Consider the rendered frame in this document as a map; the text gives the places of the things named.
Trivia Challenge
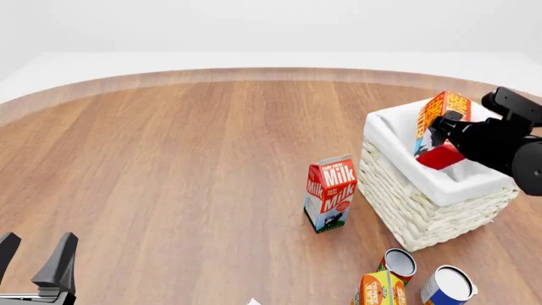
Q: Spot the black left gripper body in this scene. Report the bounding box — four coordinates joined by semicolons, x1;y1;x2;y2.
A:
0;285;78;305

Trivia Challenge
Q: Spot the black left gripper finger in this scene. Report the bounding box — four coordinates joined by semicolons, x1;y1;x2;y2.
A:
30;231;80;294
0;231;22;278

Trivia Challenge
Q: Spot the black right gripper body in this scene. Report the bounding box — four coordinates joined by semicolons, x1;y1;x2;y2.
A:
435;119;470;150

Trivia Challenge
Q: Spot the orange and red butter box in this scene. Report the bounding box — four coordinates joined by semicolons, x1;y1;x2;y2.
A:
413;91;473;172

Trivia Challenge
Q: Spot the white wicker basket with liner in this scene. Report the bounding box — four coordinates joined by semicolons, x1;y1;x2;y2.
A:
357;97;522;253

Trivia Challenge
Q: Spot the red and white milk carton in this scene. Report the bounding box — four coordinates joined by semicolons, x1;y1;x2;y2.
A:
302;153;359;235

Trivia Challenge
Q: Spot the red tin with white lid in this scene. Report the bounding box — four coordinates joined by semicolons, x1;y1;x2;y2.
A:
376;247;418;287

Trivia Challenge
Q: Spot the blue tin with white lid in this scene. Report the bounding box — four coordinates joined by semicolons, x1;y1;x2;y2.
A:
419;263;479;305

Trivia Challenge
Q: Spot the orange juice carton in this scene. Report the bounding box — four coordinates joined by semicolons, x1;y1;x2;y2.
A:
350;270;408;305

